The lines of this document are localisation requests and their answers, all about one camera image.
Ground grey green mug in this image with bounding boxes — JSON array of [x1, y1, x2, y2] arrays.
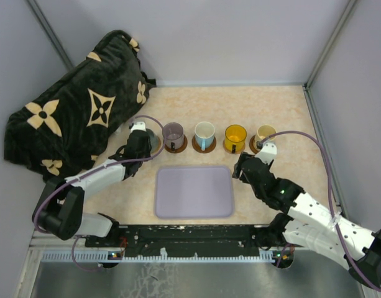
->
[[146, 129, 161, 155]]

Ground purple glass mug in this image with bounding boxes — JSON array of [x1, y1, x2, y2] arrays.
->
[[163, 122, 184, 151]]

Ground dark wooden coaster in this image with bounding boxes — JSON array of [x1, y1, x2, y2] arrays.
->
[[164, 136, 188, 154], [191, 135, 217, 154], [249, 135, 260, 154]]

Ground dark wooden coaster top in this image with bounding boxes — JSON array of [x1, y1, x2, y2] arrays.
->
[[191, 135, 217, 154]]

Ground cream yellow mug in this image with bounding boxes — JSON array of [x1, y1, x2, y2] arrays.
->
[[254, 125, 276, 142]]

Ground woven rattan coaster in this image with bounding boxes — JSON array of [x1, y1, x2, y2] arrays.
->
[[223, 138, 246, 155]]

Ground white mug blue handle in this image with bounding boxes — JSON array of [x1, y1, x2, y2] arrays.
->
[[195, 122, 215, 151]]

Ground yellow glass mug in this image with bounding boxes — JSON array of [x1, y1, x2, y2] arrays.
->
[[224, 124, 247, 142]]

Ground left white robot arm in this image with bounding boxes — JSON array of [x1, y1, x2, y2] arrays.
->
[[32, 129, 152, 246]]

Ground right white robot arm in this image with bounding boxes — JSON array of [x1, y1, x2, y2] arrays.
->
[[232, 152, 381, 291]]

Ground lavender plastic tray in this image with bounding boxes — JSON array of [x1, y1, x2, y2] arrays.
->
[[154, 166, 234, 219]]

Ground black floral plush blanket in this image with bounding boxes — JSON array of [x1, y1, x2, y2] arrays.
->
[[3, 30, 156, 178]]

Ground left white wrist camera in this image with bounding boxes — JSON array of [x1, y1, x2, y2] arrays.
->
[[129, 121, 147, 133]]

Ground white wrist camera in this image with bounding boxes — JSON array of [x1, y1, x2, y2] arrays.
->
[[129, 121, 147, 133], [255, 141, 277, 165]]

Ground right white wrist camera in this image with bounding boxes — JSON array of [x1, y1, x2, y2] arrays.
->
[[255, 141, 277, 165]]

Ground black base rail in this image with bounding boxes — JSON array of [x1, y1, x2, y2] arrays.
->
[[84, 223, 306, 258]]

